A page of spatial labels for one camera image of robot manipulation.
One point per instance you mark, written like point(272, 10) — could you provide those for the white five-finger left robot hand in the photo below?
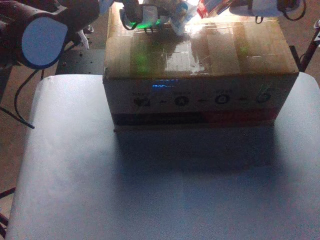
point(147, 15)

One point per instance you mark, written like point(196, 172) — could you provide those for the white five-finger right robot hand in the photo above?
point(265, 7)

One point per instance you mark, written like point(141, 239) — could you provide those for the blue white snack packet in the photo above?
point(180, 15)

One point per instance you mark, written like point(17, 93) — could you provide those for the dark red stand leg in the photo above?
point(308, 53)

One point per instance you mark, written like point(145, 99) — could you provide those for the large taped cardboard box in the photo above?
point(200, 75)

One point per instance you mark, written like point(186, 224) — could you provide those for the black metal base plate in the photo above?
point(82, 62)

